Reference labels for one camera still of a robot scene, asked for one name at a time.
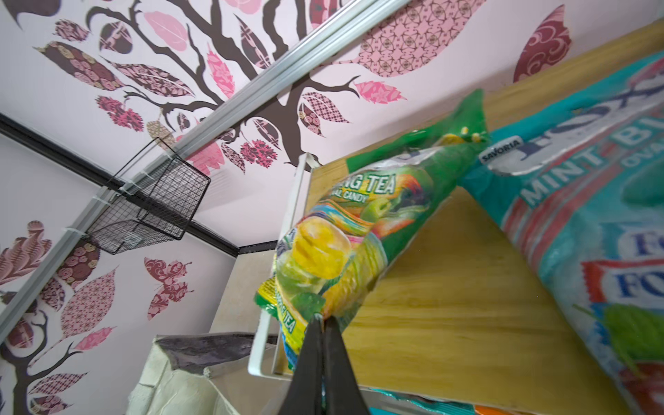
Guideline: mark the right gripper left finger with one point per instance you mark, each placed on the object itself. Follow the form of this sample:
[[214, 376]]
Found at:
[[305, 394]]

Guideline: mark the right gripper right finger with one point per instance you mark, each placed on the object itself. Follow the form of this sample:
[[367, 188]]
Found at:
[[342, 394]]

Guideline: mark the cream canvas grocery bag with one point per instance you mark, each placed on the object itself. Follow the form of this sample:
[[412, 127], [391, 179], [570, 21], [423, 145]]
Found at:
[[202, 374]]

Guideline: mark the green yellow snack bag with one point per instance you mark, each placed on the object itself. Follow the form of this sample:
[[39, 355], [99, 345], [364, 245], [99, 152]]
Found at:
[[328, 262]]

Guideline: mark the teal snack bag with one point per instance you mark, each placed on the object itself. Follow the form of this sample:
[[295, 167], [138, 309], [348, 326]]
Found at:
[[578, 190]]

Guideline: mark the black wire basket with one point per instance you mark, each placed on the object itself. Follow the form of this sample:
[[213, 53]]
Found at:
[[155, 196]]

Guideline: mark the aluminium frame rail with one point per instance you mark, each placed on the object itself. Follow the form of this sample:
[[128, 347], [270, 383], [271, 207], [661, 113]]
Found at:
[[343, 28]]

